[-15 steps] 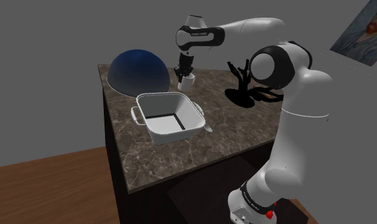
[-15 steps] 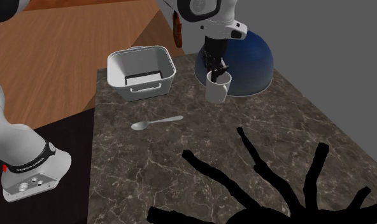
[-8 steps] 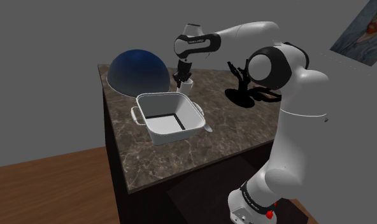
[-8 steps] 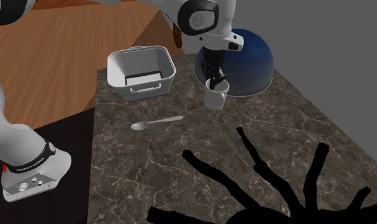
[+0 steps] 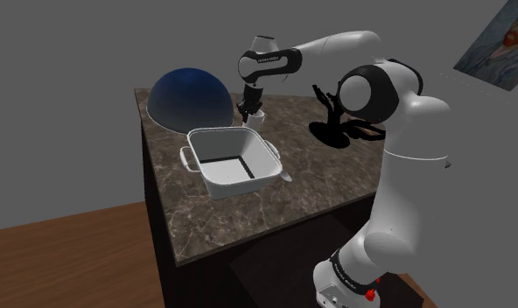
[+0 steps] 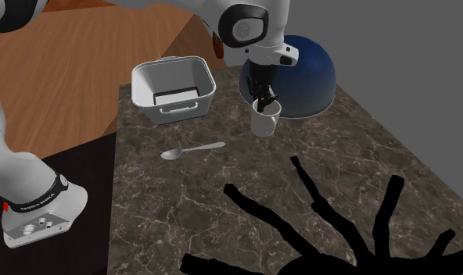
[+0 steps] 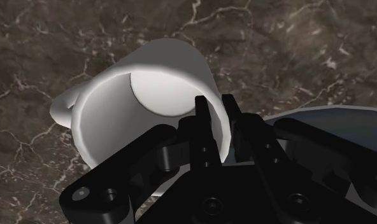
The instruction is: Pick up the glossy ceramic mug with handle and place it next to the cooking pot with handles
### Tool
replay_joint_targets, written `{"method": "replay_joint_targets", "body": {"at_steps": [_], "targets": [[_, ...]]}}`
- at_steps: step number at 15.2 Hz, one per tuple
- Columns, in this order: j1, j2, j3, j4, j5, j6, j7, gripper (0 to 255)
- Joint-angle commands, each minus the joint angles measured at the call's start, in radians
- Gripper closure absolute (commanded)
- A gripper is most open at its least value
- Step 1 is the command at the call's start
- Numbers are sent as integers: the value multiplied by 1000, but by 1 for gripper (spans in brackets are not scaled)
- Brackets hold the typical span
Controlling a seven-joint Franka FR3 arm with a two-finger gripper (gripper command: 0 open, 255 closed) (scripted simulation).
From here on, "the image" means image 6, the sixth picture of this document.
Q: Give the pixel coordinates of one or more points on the dark robot stand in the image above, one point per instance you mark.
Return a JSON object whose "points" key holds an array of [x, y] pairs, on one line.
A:
{"points": [[84, 243]]}

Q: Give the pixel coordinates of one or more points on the silver spoon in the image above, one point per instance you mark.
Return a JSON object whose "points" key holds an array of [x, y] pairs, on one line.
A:
{"points": [[174, 153]]}

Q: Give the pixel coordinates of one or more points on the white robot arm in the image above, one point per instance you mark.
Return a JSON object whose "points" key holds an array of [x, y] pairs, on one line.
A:
{"points": [[23, 179]]}

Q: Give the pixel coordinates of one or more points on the white mug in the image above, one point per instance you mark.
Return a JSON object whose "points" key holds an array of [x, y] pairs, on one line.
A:
{"points": [[263, 123]]}

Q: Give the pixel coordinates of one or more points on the blue dome-shaped bowl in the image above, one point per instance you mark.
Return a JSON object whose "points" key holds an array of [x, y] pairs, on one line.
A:
{"points": [[307, 85]]}

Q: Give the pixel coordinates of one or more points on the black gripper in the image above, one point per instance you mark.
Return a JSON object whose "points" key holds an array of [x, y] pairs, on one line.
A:
{"points": [[261, 78]]}

